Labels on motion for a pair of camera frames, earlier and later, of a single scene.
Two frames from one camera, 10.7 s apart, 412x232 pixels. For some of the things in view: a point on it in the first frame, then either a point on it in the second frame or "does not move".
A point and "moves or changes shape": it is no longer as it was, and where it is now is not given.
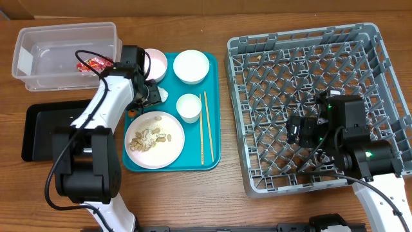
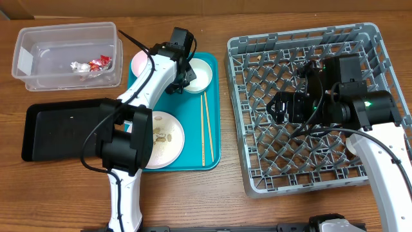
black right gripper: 308,127 to 282,102
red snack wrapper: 94,64 moves or changes shape
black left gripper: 154,96 to 172,87
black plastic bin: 40,118 does not move
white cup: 188,107 moves or changes shape
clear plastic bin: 67,57 does not move
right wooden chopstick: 209,127 does not move
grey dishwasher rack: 274,76 does not move
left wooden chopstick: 201,129 does not move
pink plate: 154,140 does not move
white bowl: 190,66 moves or changes shape
